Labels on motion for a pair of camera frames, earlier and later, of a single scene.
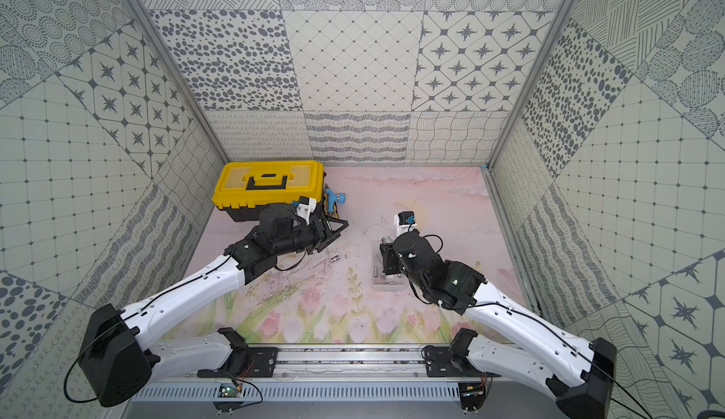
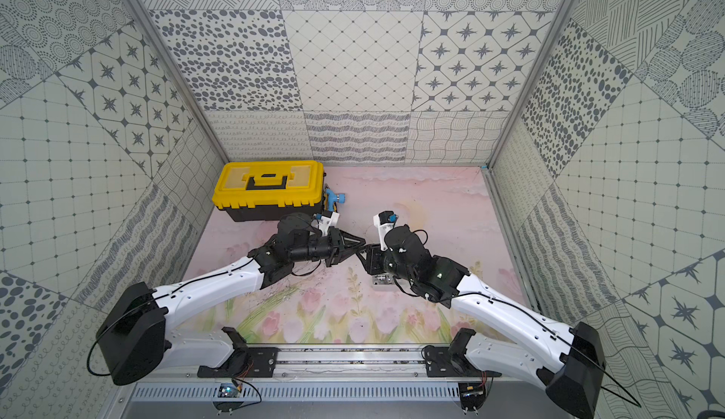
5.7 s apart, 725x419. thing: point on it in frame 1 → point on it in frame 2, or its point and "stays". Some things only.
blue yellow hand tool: (330, 198) stays
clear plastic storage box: (385, 282) stays
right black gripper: (391, 258) → (372, 263)
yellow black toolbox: (244, 187) stays
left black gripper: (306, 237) → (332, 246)
